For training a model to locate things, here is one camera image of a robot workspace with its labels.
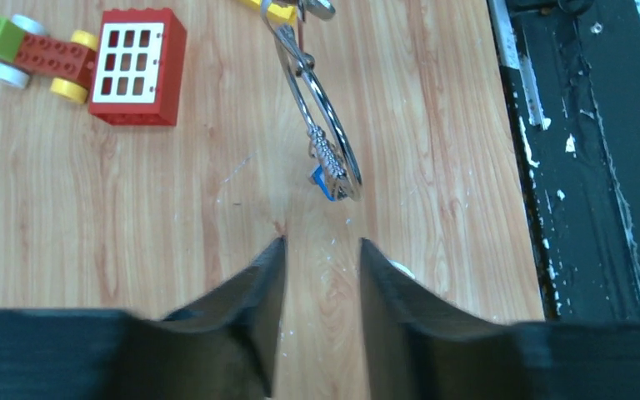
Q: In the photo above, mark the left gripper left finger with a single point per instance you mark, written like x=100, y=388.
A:
x=220, y=346

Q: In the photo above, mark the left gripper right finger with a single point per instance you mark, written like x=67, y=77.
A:
x=419, y=346

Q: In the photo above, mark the silver keyring with clips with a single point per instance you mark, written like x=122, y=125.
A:
x=328, y=141

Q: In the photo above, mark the blue key tag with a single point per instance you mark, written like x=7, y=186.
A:
x=317, y=178

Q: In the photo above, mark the red white toy block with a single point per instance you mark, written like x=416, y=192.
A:
x=139, y=69

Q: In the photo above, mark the yellow triangular toy piece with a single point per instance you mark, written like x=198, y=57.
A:
x=276, y=12

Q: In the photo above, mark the red green toy brick car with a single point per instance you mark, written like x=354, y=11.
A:
x=26, y=49

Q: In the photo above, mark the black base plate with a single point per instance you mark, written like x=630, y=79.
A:
x=571, y=76

